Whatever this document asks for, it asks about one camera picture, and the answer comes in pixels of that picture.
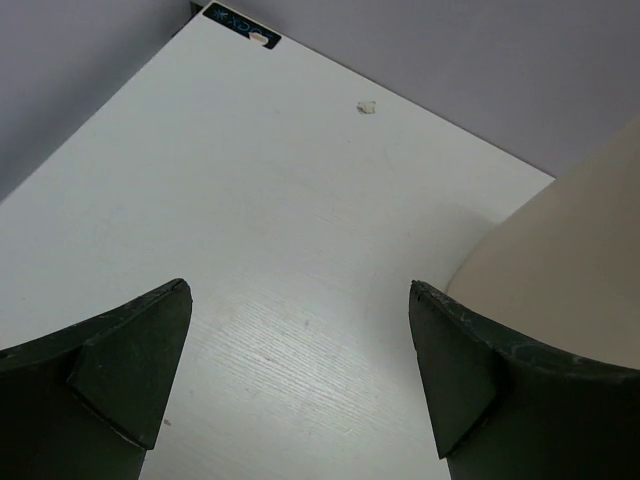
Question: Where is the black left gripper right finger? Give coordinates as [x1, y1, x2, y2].
[408, 281, 639, 479]

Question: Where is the beige plastic bin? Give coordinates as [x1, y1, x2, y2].
[447, 119, 639, 369]

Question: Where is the small white scrap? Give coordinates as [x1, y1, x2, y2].
[356, 100, 377, 115]

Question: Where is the black logo sticker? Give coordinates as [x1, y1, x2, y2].
[203, 2, 282, 50]

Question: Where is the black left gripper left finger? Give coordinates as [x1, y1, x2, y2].
[1, 279, 192, 479]

